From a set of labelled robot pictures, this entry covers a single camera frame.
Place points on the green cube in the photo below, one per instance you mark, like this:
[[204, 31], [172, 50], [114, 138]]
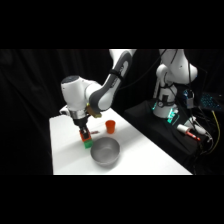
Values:
[[88, 144]]

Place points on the brown marker pen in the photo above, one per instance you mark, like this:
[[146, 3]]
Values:
[[95, 132]]

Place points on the small green light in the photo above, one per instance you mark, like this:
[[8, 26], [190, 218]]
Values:
[[172, 116]]

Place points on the white cylinder with red tip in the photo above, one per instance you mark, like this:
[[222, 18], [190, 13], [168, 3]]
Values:
[[186, 130]]

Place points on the yellowish wrist camera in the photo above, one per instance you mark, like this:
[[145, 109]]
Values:
[[95, 113]]

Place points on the grey metal bowl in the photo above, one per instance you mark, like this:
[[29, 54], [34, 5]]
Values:
[[106, 151]]

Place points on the orange plastic cup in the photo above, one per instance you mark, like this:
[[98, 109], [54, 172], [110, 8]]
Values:
[[110, 127]]

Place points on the blue lit keyboard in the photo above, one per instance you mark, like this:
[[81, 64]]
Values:
[[210, 101]]

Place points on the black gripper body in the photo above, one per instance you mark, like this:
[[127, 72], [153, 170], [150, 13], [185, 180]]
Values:
[[81, 122]]

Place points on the black robot stand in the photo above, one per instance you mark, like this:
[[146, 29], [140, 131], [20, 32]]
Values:
[[156, 130]]

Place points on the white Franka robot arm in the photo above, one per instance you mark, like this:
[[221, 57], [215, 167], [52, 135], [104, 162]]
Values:
[[100, 93]]

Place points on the small grey box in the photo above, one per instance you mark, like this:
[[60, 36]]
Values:
[[190, 99]]

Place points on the red cube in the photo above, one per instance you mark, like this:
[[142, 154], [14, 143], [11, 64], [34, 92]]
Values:
[[82, 135]]

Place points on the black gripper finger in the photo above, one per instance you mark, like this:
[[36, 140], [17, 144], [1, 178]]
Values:
[[87, 133], [81, 130]]

